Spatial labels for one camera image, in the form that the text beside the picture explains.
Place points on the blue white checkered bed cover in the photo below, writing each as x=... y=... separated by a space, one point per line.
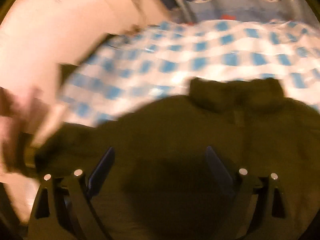
x=126 y=72

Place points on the blue whale pattern curtain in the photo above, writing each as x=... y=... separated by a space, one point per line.
x=194 y=11

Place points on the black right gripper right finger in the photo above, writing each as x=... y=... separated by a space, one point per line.
x=259 y=209

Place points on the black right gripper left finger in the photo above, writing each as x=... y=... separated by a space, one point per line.
x=62 y=208

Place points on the dark olive puffer jacket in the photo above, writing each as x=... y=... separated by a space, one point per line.
x=161 y=187

